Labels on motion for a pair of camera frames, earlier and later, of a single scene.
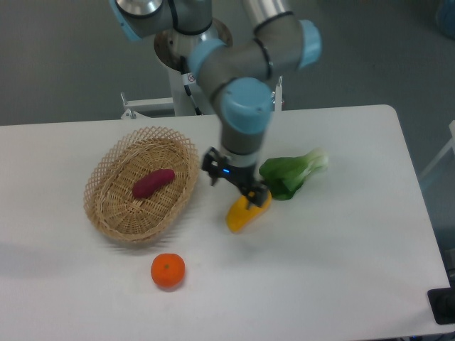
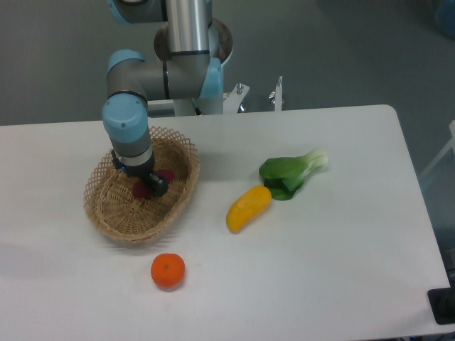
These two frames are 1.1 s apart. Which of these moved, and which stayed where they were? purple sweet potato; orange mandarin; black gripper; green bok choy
Moved: black gripper
Stayed: orange mandarin; green bok choy; purple sweet potato
